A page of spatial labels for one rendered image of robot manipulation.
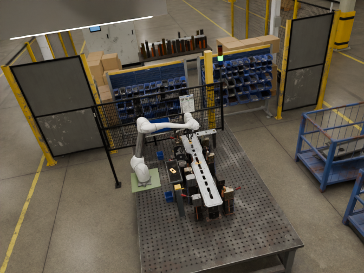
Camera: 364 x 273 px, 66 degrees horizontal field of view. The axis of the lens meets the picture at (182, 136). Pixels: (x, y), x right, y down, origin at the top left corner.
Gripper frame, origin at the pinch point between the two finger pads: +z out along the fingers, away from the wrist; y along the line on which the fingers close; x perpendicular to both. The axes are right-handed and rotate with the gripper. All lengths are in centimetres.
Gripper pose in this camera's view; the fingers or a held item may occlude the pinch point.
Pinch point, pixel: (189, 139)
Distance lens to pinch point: 381.9
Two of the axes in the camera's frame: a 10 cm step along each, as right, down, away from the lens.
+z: 1.0, 8.2, 5.7
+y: 9.8, -1.9, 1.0
